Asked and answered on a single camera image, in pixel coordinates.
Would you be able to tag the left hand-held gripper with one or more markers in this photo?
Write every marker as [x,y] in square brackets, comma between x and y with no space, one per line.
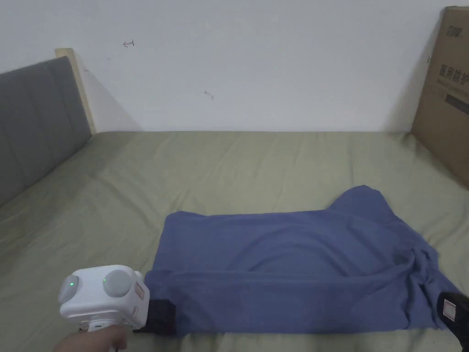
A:
[106,297]

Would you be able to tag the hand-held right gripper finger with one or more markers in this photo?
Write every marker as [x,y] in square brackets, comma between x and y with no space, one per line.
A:
[456,315]

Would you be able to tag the dark blue shirt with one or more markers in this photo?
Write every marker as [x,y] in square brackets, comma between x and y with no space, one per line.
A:
[274,256]

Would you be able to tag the person's left hand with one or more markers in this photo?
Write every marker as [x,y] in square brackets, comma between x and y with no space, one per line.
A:
[91,341]

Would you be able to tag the bed with pale green sheet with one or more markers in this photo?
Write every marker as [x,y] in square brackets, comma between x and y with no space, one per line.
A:
[117,183]

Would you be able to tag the grey padded headboard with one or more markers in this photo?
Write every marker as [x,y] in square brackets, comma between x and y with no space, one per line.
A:
[33,121]

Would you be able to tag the brown cardboard carton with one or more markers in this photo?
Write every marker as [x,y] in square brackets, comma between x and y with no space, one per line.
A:
[445,121]

